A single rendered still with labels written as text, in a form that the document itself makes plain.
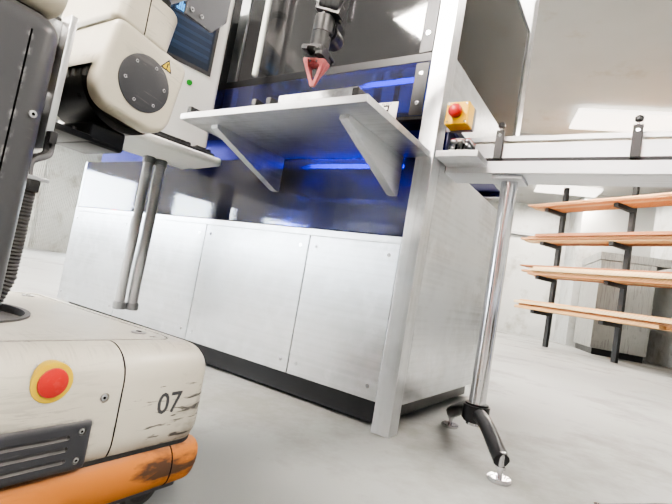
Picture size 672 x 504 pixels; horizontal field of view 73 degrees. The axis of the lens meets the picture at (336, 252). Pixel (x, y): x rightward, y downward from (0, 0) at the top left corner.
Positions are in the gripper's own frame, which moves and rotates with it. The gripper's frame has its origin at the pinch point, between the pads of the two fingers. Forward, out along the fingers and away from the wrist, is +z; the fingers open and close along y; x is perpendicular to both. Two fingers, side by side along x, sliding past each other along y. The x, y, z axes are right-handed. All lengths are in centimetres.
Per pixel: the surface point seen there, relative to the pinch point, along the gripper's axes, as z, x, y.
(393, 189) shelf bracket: 23.7, -24.3, 20.6
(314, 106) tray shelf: 11.1, -7.9, -12.4
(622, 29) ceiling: -216, -132, 357
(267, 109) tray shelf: 11.4, 7.9, -8.4
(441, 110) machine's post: -3.2, -34.1, 23.0
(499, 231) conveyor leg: 31, -57, 30
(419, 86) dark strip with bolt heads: -11.4, -25.4, 25.1
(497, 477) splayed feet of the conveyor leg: 95, -68, 8
